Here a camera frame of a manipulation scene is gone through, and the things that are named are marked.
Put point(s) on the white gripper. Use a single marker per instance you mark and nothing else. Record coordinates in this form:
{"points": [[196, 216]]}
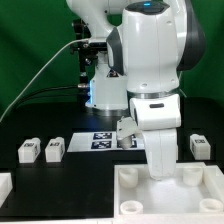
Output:
{"points": [[158, 120]]}

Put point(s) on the white square tabletop tray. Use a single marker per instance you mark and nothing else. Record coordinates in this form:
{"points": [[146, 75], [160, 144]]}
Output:
{"points": [[193, 195]]}

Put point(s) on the white obstacle wall left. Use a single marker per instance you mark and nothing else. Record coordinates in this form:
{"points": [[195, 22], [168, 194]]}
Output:
{"points": [[5, 186]]}

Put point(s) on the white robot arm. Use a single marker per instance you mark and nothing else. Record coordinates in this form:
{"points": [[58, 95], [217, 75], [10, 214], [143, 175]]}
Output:
{"points": [[141, 45]]}

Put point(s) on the white sheet with markers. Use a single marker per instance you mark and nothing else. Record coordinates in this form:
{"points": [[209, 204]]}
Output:
{"points": [[94, 141]]}

